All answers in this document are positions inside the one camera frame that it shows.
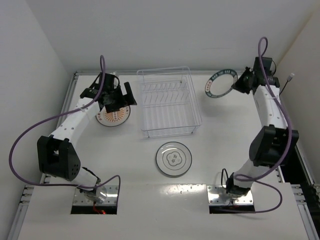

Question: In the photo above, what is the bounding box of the orange sunburst plate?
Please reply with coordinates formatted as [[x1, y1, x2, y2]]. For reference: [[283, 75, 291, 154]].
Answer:
[[96, 106, 131, 127]]

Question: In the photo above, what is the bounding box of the dark green rimmed plate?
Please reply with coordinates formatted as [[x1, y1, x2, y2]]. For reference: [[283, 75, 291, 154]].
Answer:
[[204, 68, 238, 99]]

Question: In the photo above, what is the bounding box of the white plate flower outline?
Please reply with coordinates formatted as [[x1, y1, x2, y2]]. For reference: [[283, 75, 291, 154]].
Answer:
[[155, 141, 193, 178]]

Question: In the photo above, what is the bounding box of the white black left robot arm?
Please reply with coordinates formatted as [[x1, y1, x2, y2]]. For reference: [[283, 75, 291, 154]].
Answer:
[[37, 73, 137, 204]]

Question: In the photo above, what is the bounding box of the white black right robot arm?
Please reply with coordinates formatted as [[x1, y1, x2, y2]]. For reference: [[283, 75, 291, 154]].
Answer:
[[226, 57, 299, 198]]

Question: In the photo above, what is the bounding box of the white wire dish rack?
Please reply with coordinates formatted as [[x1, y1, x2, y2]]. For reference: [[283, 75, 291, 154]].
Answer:
[[136, 66, 202, 138]]

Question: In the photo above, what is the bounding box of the black cable white plug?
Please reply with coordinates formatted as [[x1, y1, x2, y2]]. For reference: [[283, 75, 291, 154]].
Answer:
[[279, 72, 295, 96]]

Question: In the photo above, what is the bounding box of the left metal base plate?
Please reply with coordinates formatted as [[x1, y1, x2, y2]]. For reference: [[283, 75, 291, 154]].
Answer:
[[72, 185, 119, 207]]

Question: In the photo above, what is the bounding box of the metal base plate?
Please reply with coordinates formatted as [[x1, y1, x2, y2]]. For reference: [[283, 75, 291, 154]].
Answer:
[[207, 185, 254, 207], [72, 185, 119, 207]]

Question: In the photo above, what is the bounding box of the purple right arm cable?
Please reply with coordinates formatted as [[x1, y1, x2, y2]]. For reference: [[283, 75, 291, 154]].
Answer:
[[219, 36, 293, 214]]

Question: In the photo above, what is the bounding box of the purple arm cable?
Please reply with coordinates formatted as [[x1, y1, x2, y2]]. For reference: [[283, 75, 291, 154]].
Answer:
[[8, 54, 121, 198], [219, 36, 293, 214]]

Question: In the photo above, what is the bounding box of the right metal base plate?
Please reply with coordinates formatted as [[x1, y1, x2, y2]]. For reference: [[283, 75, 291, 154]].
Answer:
[[207, 185, 254, 207]]

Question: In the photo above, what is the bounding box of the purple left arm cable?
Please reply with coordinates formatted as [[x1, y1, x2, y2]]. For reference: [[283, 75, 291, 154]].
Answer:
[[8, 54, 121, 198]]

